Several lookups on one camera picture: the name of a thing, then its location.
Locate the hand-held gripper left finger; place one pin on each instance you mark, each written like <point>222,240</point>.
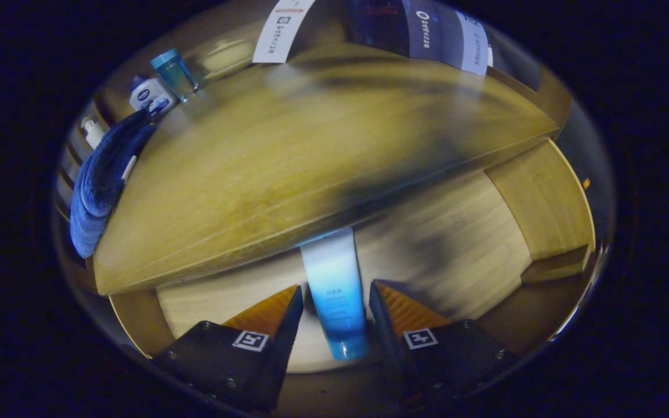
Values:
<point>285,348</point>

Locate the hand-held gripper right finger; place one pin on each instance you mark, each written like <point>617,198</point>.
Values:
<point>384,342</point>

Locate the blue and white tube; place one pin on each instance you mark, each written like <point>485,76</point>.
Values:
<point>334,290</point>

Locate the wooden drawer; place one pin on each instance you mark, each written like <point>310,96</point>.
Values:
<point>456,255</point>

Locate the wooden countertop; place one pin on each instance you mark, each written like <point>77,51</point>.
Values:
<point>253,174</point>

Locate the wooden cabinet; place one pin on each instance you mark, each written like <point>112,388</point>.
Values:
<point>552,93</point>

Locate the rolled blue towel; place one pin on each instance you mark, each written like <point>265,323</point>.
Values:
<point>99,186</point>

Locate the white pump bottle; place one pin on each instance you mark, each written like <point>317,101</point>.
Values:
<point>93,133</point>

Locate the white bottle with blue cap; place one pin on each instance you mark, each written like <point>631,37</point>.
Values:
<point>148,94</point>

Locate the clear blue bottle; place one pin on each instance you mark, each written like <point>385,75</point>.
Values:
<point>175,72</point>

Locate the light purple book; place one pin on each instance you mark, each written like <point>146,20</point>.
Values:
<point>474,46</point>

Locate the white book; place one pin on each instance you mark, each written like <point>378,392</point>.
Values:
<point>282,32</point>

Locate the dark blue book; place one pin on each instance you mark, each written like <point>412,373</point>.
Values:
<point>381,23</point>

